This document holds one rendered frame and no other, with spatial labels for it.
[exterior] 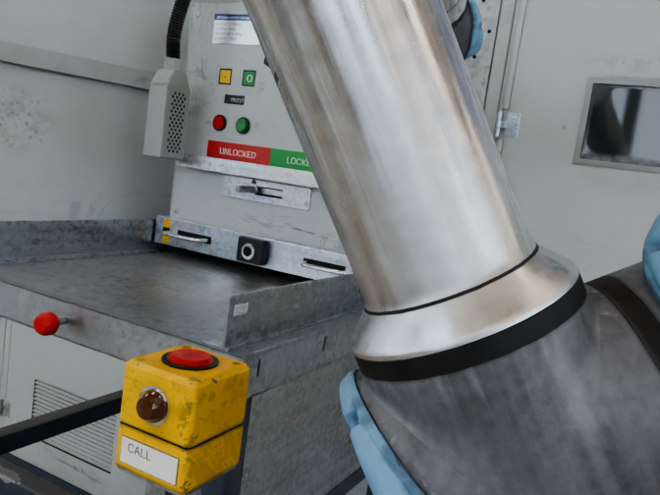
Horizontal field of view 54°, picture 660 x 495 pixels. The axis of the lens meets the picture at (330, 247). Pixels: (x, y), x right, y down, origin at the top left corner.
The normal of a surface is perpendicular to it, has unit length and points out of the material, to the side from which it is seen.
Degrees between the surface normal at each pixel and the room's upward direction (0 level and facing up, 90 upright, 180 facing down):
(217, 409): 91
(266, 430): 90
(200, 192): 90
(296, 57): 111
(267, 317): 90
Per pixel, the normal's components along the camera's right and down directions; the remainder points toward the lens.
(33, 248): 0.87, 0.18
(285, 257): -0.47, 0.04
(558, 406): 0.25, 0.00
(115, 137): 0.67, 0.18
